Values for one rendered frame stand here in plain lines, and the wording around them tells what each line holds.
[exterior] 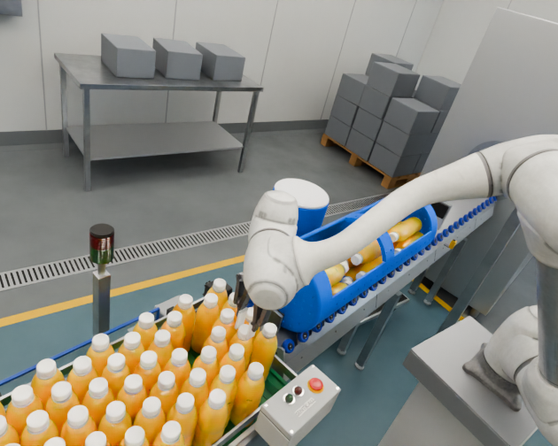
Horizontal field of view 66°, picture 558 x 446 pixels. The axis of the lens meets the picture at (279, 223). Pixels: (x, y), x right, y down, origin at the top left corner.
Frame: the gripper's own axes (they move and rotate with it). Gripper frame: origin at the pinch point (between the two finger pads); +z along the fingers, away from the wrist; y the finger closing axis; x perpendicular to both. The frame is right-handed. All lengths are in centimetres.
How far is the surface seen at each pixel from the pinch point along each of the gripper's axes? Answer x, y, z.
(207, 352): 13.2, -0.1, 2.4
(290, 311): -23.0, 1.0, 9.5
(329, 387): -6.0, -26.3, 3.5
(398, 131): -369, 137, 49
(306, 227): -83, 40, 21
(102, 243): 21.2, 38.3, -9.7
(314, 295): -23.0, -5.2, -3.1
